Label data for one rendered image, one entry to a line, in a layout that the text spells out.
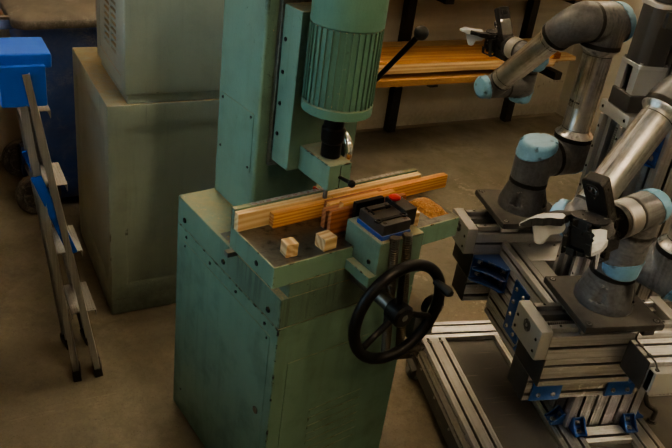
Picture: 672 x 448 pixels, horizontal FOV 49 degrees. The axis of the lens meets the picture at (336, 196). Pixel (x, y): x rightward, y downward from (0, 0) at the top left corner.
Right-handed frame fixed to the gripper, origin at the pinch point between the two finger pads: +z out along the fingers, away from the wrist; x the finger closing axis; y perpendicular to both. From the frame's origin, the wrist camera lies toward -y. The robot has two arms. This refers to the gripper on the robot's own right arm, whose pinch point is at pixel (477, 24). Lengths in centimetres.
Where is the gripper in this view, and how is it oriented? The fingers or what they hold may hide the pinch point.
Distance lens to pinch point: 273.2
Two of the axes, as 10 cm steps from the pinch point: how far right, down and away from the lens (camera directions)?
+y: 0.0, 8.6, 5.2
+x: 9.0, -2.3, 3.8
